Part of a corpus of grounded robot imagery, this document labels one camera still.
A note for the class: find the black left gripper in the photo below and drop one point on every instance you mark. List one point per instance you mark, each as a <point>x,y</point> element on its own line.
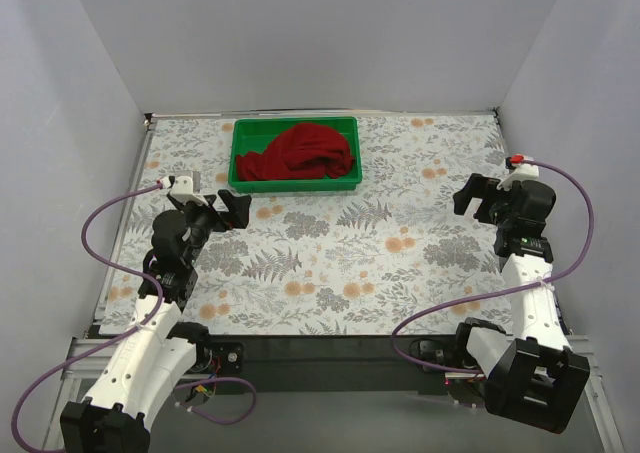
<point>220,215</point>

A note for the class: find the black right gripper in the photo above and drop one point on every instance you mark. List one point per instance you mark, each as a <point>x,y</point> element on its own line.
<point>482,202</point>

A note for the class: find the green plastic tray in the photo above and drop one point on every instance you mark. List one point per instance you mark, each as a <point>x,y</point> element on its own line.
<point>256,134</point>

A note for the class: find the red t shirt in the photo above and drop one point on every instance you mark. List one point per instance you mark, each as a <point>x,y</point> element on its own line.
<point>306,151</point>

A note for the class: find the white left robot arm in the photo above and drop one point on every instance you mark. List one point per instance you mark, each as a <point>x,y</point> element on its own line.
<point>117,413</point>

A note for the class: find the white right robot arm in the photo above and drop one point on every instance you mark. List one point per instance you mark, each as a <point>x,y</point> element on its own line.
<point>532,376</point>

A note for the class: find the floral patterned table mat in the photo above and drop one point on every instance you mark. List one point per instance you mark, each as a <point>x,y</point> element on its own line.
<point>389,254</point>

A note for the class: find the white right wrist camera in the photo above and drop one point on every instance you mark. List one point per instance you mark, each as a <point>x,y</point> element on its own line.
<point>520,169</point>

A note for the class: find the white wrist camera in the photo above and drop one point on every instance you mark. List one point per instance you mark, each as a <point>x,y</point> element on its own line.
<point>184,188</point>
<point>520,169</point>

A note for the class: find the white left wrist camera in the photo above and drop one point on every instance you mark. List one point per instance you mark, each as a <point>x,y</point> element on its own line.
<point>184,188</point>

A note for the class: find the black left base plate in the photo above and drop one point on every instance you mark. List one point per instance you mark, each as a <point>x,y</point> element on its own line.
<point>220,358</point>

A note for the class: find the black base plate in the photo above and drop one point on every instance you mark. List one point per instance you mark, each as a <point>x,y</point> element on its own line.
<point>437,352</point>
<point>220,358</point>

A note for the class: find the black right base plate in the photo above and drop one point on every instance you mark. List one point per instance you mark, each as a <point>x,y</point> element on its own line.
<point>437,352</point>

